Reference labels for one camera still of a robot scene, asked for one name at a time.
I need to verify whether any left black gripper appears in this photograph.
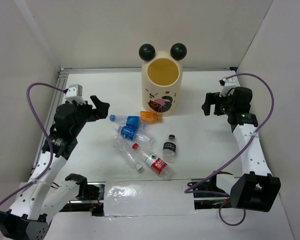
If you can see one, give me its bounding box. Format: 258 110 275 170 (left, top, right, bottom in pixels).
71 95 110 136

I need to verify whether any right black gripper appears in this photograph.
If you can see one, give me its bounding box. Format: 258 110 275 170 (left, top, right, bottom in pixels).
201 89 236 116

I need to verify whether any blue-cap clear bottle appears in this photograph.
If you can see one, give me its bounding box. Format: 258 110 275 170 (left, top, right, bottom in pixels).
109 114 147 131

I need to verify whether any blue-label clear bottle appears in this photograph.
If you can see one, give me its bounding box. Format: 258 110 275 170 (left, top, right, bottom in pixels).
115 125 155 147

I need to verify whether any clear crushed bottle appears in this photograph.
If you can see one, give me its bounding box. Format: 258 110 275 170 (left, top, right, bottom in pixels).
113 135 144 173

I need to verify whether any orange plastic bottle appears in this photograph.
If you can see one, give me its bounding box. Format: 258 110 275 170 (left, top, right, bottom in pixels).
140 111 162 124

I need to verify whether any black-label small bottle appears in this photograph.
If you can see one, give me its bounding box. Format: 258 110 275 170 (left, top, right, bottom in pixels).
162 134 177 163

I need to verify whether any red-label red-cap bottle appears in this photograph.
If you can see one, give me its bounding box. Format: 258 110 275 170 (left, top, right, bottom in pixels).
132 143 175 179

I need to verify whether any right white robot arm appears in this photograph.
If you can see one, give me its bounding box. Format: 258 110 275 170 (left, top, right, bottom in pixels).
202 87 281 212

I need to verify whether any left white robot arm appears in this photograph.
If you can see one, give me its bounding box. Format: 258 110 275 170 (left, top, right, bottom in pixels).
0 95 110 240

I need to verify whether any cream bear-ear bin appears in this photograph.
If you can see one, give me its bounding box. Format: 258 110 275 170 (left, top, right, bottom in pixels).
138 43 187 117

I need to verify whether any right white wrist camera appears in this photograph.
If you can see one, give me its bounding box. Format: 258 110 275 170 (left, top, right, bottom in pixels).
219 77 237 97

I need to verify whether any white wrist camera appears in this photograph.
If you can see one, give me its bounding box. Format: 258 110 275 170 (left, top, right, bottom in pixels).
219 77 237 97
65 84 85 104

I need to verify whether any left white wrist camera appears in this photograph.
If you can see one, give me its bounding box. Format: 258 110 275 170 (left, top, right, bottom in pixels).
65 84 85 104

